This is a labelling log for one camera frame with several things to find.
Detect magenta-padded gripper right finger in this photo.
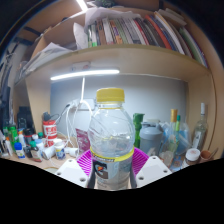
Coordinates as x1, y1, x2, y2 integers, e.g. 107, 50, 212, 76
128, 146, 173, 188

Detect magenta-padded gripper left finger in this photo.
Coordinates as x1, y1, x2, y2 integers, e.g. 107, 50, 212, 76
54, 148, 98, 190

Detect clear yellow-capped drink bottle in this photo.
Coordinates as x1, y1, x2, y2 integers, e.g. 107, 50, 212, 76
87, 87, 137, 191

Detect small white blue-labelled jar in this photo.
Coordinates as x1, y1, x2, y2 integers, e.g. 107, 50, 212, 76
53, 139, 67, 160

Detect grey shaker bottle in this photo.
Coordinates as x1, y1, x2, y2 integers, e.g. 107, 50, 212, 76
138, 121, 164, 158

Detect pink pouch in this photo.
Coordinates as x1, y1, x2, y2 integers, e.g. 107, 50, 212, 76
75, 128, 92, 154

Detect yellow-capped amber bottle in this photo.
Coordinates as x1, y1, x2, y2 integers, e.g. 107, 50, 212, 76
159, 108, 181, 168

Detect tall green bottle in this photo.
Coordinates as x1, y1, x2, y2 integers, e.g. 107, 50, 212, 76
132, 112, 146, 149

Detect brown jar with white lid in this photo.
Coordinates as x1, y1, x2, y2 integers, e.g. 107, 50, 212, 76
184, 147, 202, 167

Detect red and white canister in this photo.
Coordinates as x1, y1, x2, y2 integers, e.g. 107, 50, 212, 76
42, 112, 58, 148

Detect green-capped slim bottle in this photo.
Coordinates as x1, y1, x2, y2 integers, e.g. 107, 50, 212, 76
175, 114, 182, 133

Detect blue-capped white bottle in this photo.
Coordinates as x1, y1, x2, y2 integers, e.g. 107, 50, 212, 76
14, 142, 26, 159

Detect tall clear glass bottle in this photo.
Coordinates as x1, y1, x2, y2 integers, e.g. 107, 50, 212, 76
192, 102, 209, 151

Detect black device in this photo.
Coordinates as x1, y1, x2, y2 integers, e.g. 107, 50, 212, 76
16, 106, 34, 133

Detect small green container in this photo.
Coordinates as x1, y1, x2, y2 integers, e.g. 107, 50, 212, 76
8, 124, 19, 148

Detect wooden shelf unit with books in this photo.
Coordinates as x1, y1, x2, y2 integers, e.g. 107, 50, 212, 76
13, 6, 218, 151

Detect ceiling light tube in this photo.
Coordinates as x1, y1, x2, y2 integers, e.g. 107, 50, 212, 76
75, 0, 89, 12

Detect white cables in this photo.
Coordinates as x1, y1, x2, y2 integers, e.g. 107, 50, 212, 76
56, 98, 96, 151

